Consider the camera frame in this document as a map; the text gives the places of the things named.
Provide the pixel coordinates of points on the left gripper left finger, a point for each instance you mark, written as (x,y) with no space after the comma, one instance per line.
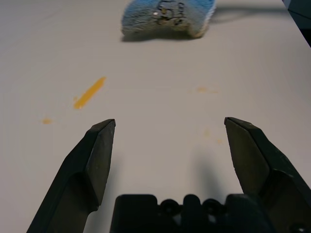
(80,174)

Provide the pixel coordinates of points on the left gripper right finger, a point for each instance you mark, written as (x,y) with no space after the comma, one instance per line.
(267,170)

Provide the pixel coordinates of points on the blue grey printed rag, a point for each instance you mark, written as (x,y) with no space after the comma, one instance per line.
(145,19)

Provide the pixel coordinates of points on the long yellow liquid streak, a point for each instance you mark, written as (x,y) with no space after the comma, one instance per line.
(90,93)

